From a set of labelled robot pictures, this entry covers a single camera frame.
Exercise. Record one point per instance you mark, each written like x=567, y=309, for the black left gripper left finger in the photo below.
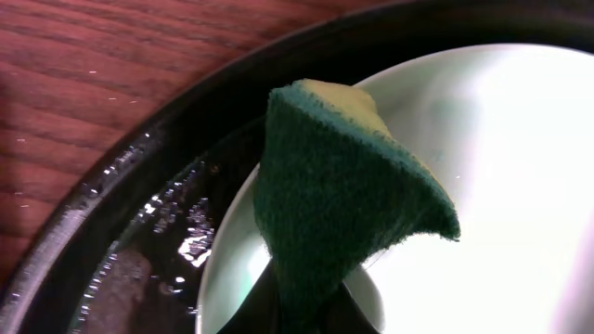
x=260, y=312

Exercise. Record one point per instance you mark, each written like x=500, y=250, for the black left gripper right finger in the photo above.
x=341, y=315

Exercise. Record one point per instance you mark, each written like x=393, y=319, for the green scrubbing sponge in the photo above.
x=333, y=188

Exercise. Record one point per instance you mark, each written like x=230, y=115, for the pale green plate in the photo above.
x=507, y=131

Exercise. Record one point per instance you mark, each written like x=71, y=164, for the round black serving tray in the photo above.
x=224, y=110

